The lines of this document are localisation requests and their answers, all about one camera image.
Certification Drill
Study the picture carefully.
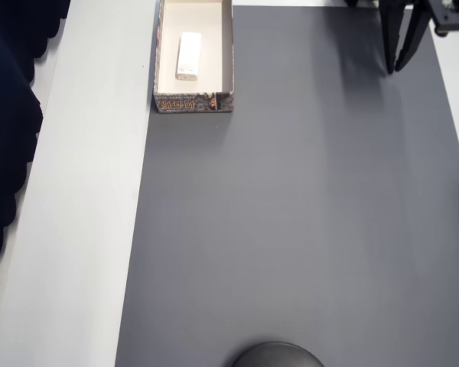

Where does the white rectangular block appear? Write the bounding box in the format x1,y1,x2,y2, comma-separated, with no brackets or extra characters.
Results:
174,31,203,82

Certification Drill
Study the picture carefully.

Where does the bark-patterned cardboard box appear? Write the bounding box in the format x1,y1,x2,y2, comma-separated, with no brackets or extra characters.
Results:
152,0,237,115

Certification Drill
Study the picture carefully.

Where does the grey table mat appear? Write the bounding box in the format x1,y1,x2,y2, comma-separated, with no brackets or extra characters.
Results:
114,4,459,367

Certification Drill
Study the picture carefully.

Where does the black round stand base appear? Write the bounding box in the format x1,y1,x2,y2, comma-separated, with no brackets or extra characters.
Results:
231,340,326,367

